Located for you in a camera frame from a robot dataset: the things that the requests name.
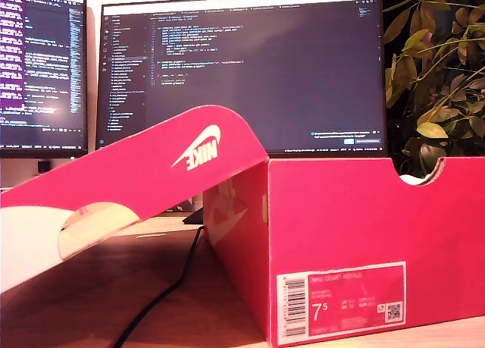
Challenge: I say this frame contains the computer monitor with purple text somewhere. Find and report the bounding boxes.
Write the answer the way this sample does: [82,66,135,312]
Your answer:
[0,0,89,159]

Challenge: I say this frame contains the red Nike shoebox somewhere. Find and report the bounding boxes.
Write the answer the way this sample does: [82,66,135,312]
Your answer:
[0,104,485,348]

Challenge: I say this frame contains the black monitor stand base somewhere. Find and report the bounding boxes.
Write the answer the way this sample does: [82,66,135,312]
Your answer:
[182,206,205,225]

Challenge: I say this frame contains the green leafy houseplant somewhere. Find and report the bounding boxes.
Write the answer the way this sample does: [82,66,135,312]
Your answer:
[383,0,485,179]

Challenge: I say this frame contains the white paper inside shoebox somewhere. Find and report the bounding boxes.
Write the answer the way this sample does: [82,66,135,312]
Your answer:
[399,173,433,187]

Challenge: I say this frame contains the black cable on table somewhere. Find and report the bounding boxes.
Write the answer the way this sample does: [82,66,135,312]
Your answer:
[111,225,205,348]

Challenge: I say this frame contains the wide computer monitor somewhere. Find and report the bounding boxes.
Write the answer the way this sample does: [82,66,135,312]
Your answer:
[95,0,388,160]

